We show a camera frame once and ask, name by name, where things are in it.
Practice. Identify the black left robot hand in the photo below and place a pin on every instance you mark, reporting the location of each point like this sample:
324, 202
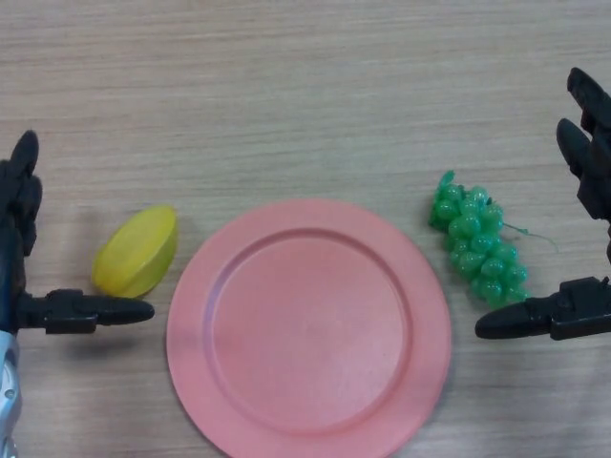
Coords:
19, 210

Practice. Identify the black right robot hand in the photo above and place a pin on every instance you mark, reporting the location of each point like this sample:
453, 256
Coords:
582, 312

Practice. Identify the yellow starfruit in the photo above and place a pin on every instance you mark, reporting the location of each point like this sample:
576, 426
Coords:
136, 253

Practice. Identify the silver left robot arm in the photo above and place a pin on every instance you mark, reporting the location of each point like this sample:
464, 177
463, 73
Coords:
8, 391

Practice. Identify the pink round plate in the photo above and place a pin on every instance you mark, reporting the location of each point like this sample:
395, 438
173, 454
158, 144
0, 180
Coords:
310, 334

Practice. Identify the green grape bunch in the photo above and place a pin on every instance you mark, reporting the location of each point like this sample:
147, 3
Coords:
472, 238

